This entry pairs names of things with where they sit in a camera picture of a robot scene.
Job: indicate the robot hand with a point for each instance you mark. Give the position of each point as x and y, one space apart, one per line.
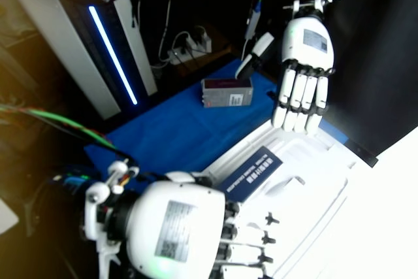
176 226
307 50

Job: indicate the white power strip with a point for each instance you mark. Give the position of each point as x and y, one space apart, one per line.
192 45

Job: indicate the dark blue labelled box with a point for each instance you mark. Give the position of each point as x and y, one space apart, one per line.
251 174

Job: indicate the white computer tower blue light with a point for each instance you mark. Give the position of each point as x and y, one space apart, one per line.
65 47

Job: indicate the blue cloth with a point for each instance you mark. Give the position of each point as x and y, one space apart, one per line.
176 132

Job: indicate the grey box with label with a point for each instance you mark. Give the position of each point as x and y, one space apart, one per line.
225 94

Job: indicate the white adapter blue plug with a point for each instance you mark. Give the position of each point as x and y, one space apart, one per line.
253 21

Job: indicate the black curtain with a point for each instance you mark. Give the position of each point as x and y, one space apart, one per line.
375 63

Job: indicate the white plastic lid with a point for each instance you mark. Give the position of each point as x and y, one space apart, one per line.
313 194

